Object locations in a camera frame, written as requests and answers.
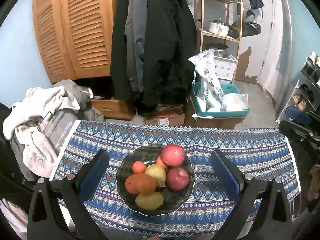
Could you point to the shoe rack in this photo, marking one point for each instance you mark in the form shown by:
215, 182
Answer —
307, 72

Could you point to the grey printed shirt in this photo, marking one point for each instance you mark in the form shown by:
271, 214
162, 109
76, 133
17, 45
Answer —
60, 127

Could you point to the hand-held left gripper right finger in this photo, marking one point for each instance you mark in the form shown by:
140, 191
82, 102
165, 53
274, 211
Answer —
225, 175

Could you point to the small cardboard box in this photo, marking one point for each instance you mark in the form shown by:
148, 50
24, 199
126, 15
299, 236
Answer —
165, 116

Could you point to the person's right hand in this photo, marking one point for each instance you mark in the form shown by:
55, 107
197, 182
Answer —
315, 185

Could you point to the wooden shelf rack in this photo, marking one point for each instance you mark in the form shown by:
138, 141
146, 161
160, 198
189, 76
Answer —
220, 37

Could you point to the bright red apple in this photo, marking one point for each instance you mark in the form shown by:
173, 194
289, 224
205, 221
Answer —
172, 155

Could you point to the dark blue umbrella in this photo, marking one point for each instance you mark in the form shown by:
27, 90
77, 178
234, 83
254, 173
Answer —
256, 2

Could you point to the wooden drawer box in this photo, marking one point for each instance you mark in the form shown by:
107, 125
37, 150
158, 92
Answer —
112, 108

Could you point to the wooden louvered wardrobe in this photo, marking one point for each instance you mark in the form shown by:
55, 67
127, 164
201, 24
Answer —
72, 30

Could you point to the dark red apple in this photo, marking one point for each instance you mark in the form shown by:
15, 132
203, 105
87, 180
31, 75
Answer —
177, 178

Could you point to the black hooded jacket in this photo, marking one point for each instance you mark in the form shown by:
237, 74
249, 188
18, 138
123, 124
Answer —
167, 42

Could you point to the yellow mango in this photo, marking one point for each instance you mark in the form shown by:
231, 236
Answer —
149, 200

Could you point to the white patterned storage box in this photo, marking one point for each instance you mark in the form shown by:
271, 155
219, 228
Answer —
225, 68

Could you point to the grey-green hanging bag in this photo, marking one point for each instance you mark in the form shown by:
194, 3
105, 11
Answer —
250, 27

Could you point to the pile of grey clothes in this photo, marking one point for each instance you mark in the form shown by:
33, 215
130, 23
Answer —
37, 100

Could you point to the blue patterned tablecloth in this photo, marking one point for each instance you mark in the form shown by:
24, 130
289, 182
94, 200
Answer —
225, 140

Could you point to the white pot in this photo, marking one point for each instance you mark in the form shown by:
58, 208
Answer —
217, 28

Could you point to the small orange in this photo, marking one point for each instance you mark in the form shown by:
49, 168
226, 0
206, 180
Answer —
161, 162
138, 167

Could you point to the white door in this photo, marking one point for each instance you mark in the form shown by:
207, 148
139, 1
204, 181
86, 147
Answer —
272, 55

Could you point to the black coat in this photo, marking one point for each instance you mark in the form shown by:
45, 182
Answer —
118, 55

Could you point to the white printed rice bag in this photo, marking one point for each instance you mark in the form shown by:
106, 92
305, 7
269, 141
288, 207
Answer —
210, 85

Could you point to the large cardboard box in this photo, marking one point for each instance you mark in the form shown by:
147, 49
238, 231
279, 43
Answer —
217, 122

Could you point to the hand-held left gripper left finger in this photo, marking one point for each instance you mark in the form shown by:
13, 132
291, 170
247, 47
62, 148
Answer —
93, 175

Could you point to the clear plastic bag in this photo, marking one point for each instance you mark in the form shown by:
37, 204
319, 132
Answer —
235, 102

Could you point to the green-yellow mango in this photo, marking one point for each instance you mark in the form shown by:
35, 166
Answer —
155, 175

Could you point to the grey garment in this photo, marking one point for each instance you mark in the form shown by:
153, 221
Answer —
72, 90

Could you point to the steel pot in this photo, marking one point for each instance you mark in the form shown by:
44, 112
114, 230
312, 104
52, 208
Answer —
220, 51

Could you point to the grey jacket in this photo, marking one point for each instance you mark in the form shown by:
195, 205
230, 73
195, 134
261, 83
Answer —
135, 42

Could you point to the large orange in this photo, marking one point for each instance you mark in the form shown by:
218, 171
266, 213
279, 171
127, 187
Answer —
140, 183

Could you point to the group of shoes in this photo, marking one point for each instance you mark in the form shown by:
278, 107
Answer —
301, 102

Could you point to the teal box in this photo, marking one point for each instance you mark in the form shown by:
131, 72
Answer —
220, 114

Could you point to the dark glass plate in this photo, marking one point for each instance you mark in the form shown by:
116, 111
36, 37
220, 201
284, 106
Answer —
180, 197

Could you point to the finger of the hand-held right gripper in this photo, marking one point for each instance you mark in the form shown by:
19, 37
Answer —
297, 115
291, 128

